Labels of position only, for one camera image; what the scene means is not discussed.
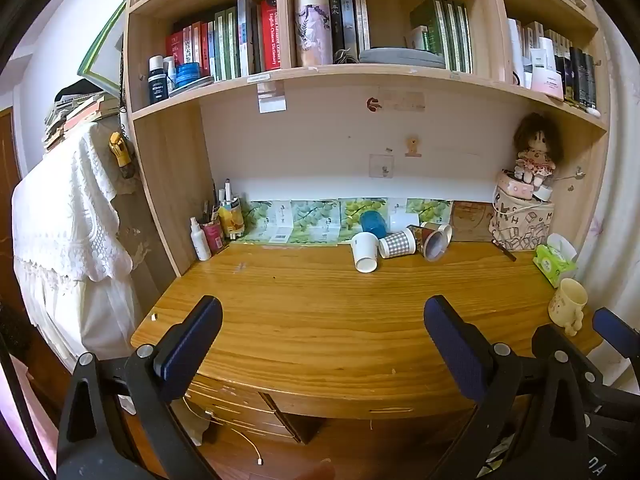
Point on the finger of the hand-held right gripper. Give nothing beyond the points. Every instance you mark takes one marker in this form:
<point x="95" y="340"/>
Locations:
<point x="545" y="340"/>
<point x="616" y="331"/>

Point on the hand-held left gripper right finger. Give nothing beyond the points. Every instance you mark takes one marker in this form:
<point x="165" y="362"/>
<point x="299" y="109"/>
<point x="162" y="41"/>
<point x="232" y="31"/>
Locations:
<point x="457" y="351"/>

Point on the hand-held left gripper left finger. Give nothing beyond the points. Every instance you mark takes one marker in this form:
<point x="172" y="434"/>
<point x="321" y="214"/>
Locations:
<point x="194" y="346"/>

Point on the brown patterned paper cup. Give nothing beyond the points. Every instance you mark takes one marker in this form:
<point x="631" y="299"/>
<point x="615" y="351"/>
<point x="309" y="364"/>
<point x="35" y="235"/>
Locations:
<point x="432" y="242"/>

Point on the checked paper cup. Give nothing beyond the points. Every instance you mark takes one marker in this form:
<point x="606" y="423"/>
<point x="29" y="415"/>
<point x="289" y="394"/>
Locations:
<point x="397" y="245"/>

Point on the white paper cup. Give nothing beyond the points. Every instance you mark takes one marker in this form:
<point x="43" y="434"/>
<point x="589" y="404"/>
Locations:
<point x="366" y="252"/>

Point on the plain white cup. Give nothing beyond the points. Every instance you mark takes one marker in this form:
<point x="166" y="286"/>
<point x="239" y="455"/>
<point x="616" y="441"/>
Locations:
<point x="404" y="222"/>

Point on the blue cup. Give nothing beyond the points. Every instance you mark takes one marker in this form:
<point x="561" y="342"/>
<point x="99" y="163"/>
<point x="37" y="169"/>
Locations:
<point x="372" y="222"/>

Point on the cream mug with feet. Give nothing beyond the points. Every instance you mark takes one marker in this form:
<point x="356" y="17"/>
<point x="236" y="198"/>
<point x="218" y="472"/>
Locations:
<point x="567" y="302"/>

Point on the wooden desk drawer unit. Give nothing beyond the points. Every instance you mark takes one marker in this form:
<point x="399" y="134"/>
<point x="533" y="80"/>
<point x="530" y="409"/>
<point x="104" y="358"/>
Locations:
<point x="240" y="407"/>

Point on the green tissue pack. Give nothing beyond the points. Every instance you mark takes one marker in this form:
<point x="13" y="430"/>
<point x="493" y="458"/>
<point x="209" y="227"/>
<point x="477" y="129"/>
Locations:
<point x="552" y="262"/>

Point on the black pen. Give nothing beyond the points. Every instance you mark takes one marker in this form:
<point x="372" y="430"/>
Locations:
<point x="505" y="250"/>

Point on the white spray bottle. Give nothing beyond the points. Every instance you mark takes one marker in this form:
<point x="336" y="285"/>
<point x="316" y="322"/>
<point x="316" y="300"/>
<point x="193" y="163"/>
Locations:
<point x="201" y="242"/>

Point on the pink pen holder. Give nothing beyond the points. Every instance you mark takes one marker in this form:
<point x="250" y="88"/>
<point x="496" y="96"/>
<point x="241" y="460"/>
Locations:
<point x="214" y="237"/>

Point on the letter print fabric basket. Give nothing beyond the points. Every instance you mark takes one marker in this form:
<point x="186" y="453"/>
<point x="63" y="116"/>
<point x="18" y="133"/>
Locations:
<point x="522" y="227"/>

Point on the brown wooden board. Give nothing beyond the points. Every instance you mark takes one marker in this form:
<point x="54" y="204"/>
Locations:
<point x="470" y="222"/>

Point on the grape printed card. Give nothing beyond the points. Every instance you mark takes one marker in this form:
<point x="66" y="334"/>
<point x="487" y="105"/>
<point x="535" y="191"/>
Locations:
<point x="265" y="222"/>
<point x="430" y="210"/>
<point x="356" y="210"/>
<point x="312" y="222"/>

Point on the pink box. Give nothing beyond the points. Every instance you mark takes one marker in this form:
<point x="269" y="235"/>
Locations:
<point x="515" y="187"/>

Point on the white lace cloth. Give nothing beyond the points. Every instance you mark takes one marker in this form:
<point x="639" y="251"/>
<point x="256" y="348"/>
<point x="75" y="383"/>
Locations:
<point x="65" y="220"/>

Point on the wooden bookshelf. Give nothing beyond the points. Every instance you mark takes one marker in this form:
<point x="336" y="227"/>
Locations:
<point x="165" y="160"/>

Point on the rag doll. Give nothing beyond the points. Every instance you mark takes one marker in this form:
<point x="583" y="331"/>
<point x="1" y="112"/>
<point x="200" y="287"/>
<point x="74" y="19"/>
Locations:
<point x="537" y="150"/>

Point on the clear adhesive hook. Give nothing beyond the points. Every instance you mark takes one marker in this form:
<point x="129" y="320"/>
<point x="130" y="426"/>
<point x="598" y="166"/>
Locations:
<point x="382" y="167"/>

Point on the wooden bear clip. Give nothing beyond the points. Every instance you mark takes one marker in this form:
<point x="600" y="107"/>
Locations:
<point x="413" y="146"/>

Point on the flat round tin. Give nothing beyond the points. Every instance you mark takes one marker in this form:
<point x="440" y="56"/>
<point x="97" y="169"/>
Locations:
<point x="192" y="83"/>

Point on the black bottle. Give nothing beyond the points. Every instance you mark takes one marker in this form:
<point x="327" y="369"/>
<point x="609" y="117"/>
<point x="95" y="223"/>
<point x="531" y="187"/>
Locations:
<point x="156" y="85"/>

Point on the stack of papers and books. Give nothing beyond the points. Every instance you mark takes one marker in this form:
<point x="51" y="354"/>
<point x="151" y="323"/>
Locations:
<point x="75" y="110"/>

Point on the blue jar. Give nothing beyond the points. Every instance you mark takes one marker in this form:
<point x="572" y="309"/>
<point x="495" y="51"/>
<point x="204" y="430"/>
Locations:
<point x="188" y="72"/>

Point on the small white bottle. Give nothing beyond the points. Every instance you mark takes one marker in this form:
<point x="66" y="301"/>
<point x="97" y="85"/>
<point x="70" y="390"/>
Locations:
<point x="170" y="72"/>

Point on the row of cosmetic boxes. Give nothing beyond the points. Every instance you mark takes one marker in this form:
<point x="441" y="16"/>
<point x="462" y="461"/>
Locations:
<point x="555" y="62"/>

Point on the grey pouch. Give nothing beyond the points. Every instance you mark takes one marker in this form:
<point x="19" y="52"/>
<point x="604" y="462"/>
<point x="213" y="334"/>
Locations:
<point x="400" y="57"/>

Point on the row of mixed books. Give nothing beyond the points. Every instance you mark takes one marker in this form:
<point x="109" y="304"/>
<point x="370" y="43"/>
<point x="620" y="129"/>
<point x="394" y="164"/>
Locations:
<point x="235" y="40"/>

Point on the row of green books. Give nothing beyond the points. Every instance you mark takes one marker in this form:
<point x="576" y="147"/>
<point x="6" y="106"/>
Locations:
<point x="445" y="32"/>

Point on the white floral cylinder box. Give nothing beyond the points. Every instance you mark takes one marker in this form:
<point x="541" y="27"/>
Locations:
<point x="313" y="25"/>

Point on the row of dark books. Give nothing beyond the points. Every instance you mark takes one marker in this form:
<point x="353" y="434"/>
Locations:
<point x="349" y="22"/>

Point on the metal wall hook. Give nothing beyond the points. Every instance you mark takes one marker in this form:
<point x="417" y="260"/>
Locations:
<point x="575" y="174"/>

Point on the green picture frame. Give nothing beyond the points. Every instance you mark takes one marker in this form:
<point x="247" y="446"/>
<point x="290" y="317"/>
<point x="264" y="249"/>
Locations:
<point x="107" y="72"/>

